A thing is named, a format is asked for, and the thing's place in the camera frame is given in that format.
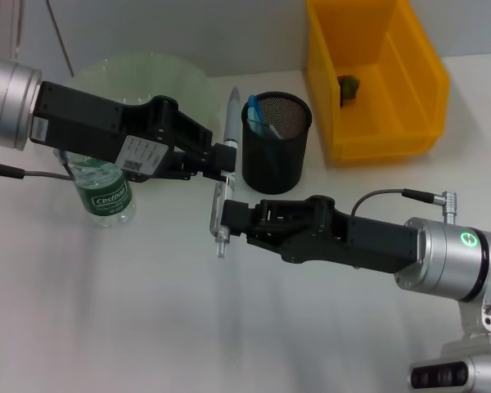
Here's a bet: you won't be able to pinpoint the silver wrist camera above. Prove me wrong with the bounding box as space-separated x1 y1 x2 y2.
0 0 28 58
408 282 491 393

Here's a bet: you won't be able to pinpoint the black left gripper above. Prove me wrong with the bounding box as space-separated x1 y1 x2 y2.
29 80 236 183

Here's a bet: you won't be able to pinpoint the blue scissors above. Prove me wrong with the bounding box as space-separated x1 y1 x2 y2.
247 95 283 173

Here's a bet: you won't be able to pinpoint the black mesh pen cup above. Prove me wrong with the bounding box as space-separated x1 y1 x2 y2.
241 90 313 196

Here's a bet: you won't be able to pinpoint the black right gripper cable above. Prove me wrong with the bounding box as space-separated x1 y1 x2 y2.
349 188 459 225

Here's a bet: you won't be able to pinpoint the clear grey ballpoint pen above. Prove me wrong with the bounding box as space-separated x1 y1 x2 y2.
208 86 242 259

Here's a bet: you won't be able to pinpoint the green label water bottle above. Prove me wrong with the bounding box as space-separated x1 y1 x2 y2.
56 149 137 229

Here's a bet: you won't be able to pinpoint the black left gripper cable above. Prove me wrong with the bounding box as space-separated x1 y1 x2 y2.
0 150 75 182

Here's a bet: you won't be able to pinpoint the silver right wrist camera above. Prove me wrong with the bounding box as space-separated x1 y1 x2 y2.
408 282 491 393

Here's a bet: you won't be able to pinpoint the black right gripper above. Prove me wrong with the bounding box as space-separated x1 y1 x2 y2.
219 195 421 275

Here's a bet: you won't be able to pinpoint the translucent green fruit bowl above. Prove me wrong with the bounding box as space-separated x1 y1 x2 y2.
59 51 222 132

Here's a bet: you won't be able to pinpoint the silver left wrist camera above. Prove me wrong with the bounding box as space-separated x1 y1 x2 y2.
0 0 28 58

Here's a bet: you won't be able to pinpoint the yellow plastic bin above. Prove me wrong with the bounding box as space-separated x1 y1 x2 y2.
304 0 451 160

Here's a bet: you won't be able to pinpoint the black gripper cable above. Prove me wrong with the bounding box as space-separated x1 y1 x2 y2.
349 188 459 225
0 150 75 182

